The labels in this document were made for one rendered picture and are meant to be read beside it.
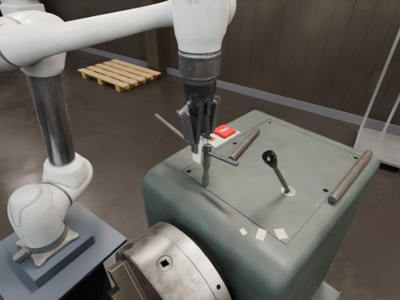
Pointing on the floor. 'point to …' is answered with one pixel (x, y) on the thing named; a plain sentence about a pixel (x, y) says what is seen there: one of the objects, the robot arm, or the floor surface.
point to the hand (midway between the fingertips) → (200, 149)
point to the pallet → (119, 74)
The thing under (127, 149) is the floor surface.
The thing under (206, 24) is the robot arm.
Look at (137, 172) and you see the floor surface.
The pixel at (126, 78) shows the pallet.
